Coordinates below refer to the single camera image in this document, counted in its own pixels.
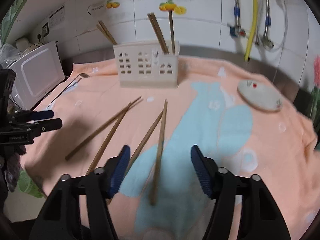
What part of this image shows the wall power socket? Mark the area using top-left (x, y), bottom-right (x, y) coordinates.
top-left (37, 22), bottom-right (49, 42)

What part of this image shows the white microwave oven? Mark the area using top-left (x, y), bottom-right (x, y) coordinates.
top-left (9, 41), bottom-right (65, 110)

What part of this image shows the braided metal water hose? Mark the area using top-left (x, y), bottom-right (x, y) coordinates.
top-left (232, 0), bottom-right (241, 28)
top-left (260, 0), bottom-right (272, 37)

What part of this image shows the white floral ceramic dish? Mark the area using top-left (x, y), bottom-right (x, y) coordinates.
top-left (237, 80), bottom-right (283, 112)

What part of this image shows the peach blue patterned towel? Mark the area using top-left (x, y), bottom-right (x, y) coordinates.
top-left (21, 57), bottom-right (319, 239)

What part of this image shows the angle valve red knob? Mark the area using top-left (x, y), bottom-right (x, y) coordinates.
top-left (228, 24), bottom-right (247, 38)

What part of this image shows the chrome angle valve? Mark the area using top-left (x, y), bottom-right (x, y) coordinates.
top-left (254, 35), bottom-right (274, 51)

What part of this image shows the cream plastic utensil holder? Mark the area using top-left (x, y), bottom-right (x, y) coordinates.
top-left (113, 41), bottom-right (180, 88)

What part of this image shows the green plastic basket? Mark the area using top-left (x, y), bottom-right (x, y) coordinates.
top-left (17, 170), bottom-right (43, 198)

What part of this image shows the brown wooden chopstick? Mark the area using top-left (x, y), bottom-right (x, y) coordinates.
top-left (124, 111), bottom-right (163, 177)
top-left (86, 103), bottom-right (132, 175)
top-left (148, 12), bottom-right (169, 54)
top-left (65, 96), bottom-right (142, 161)
top-left (98, 20), bottom-right (117, 45)
top-left (150, 12), bottom-right (169, 54)
top-left (168, 10), bottom-right (176, 55)
top-left (149, 99), bottom-right (168, 206)

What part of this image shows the metal spoon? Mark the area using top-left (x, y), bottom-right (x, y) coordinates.
top-left (46, 73), bottom-right (91, 110)

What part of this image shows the pink brush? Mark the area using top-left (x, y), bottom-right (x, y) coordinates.
top-left (313, 56), bottom-right (320, 88)

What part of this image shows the yellow gas hose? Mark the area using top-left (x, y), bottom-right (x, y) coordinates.
top-left (243, 0), bottom-right (261, 62)

